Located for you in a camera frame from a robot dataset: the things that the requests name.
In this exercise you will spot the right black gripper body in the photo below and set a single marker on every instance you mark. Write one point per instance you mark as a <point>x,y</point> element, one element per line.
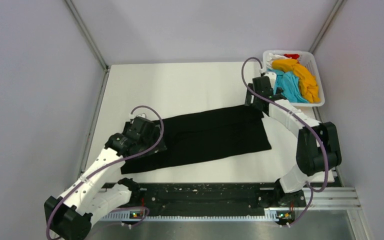
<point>255,103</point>

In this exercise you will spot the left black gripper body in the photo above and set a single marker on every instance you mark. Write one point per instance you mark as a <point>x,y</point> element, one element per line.
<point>147,141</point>

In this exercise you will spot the black t-shirt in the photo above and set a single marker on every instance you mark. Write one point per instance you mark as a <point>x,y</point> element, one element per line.
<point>205,136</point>

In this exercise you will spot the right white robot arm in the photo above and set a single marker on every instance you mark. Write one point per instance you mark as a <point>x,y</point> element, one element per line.
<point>317,150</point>

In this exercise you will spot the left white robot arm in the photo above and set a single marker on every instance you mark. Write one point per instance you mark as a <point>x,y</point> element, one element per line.
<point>74,212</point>

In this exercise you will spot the blue t-shirt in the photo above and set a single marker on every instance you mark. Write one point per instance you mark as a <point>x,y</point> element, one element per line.
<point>289,83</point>

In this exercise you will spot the white t-shirt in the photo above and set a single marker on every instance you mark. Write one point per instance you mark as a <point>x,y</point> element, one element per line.
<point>272,57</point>

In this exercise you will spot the white plastic laundry basket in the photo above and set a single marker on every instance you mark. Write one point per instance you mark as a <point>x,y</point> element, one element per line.
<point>306,59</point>

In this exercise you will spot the red t-shirt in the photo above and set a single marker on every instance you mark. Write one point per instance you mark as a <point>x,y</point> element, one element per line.
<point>292,56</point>

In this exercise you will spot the yellow t-shirt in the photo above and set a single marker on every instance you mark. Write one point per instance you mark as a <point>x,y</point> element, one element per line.
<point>308,85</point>

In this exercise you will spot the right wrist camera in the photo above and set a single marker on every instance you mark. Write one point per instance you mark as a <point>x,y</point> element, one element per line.
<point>272,77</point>

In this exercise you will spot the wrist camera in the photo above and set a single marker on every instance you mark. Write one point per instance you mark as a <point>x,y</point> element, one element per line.
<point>133,116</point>
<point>272,77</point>

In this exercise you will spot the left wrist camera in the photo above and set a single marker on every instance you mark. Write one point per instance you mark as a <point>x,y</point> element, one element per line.
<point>133,116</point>

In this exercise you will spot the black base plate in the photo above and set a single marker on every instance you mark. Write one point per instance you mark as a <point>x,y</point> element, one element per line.
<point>213,199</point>

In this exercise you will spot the aluminium frame rail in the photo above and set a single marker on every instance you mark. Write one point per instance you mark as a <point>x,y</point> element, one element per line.
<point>331,200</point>

